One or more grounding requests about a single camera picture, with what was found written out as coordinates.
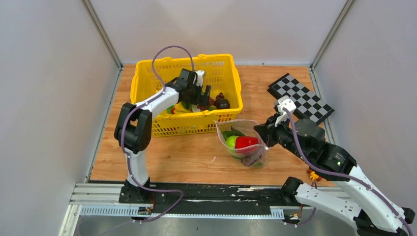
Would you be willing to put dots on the yellow plastic basket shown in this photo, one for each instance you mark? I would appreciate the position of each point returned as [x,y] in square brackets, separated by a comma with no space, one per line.
[221,75]

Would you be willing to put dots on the clear zip top bag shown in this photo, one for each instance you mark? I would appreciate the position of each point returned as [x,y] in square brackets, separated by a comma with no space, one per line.
[247,127]

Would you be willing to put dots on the single yellow banana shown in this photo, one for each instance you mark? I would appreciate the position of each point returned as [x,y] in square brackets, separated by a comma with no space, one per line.
[179,109]

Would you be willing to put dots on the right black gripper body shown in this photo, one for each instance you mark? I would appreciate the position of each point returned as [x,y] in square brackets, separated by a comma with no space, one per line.
[280,134]

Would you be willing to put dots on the folded black chessboard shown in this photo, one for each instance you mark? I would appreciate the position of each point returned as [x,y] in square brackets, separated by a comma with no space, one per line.
[308,104]

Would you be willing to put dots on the green leafy vegetable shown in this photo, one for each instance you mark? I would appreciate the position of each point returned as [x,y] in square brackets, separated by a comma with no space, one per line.
[232,132]

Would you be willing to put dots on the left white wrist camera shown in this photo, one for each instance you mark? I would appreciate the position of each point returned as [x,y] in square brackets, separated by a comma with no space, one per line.
[200,74]

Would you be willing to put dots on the red bell pepper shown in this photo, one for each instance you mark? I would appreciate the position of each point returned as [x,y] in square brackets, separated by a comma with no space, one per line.
[246,144]

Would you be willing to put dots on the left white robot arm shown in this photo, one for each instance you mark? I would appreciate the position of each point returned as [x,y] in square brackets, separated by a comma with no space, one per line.
[134,128]

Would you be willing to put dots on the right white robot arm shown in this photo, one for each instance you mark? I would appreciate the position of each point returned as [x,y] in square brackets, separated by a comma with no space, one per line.
[368,211]

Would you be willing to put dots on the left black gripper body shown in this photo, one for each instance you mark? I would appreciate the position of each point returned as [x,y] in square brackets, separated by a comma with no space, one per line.
[195,97]

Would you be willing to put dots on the green apple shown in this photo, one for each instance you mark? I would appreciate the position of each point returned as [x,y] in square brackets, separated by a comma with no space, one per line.
[231,141]

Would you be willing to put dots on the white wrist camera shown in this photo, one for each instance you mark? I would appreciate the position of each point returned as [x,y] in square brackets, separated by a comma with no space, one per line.
[200,74]
[284,106]

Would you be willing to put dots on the yellow red toy block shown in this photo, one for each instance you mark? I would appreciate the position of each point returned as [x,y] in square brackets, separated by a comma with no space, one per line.
[313,176]

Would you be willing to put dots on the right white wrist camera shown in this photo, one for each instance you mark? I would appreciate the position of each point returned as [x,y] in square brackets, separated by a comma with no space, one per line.
[284,106]

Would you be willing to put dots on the dark avocado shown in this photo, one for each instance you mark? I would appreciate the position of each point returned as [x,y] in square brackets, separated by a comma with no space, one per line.
[221,102]

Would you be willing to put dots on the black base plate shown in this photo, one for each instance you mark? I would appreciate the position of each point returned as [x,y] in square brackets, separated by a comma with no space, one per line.
[212,199]

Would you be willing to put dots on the white slotted cable duct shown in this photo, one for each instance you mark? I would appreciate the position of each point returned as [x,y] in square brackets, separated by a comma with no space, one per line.
[102,199]

